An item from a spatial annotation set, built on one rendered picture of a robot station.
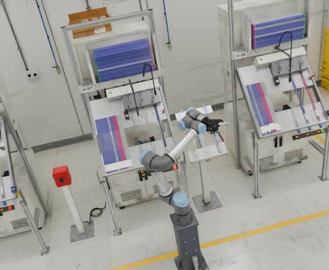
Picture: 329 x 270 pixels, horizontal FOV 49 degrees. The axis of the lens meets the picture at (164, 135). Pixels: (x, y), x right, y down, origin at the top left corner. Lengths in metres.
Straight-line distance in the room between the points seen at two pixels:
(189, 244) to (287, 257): 0.86
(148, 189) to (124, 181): 0.28
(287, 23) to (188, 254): 2.21
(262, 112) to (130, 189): 1.51
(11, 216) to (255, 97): 2.63
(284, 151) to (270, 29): 1.30
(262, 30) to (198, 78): 1.82
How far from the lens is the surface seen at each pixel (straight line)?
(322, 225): 3.61
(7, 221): 3.94
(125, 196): 3.75
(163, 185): 2.67
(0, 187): 3.38
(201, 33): 4.91
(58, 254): 3.71
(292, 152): 4.09
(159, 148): 3.21
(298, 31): 3.67
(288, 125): 3.50
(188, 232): 2.85
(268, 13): 3.70
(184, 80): 5.04
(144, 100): 3.27
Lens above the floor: 2.56
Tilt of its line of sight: 31 degrees down
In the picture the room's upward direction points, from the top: 10 degrees counter-clockwise
